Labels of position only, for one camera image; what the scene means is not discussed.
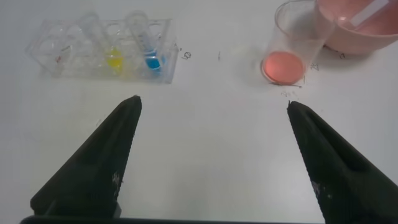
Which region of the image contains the clear glass beaker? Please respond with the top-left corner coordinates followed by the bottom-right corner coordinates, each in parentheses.
top-left (260, 0), bottom-right (336, 86)

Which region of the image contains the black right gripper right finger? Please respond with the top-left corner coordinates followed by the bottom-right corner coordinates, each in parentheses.
top-left (286, 100), bottom-right (398, 224)

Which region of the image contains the yellow pigment test tube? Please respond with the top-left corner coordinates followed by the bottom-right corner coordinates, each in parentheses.
top-left (77, 12), bottom-right (126, 75)

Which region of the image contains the blue pigment test tube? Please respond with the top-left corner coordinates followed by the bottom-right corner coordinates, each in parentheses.
top-left (124, 9), bottom-right (166, 75)

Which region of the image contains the clear plastic test tube rack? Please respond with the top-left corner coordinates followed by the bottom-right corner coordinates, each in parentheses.
top-left (26, 12), bottom-right (180, 84)

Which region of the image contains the pink bowl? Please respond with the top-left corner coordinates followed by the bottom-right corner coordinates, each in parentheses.
top-left (315, 0), bottom-right (398, 55)

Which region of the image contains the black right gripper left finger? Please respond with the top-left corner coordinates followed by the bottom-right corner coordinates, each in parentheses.
top-left (30, 95), bottom-right (143, 218)

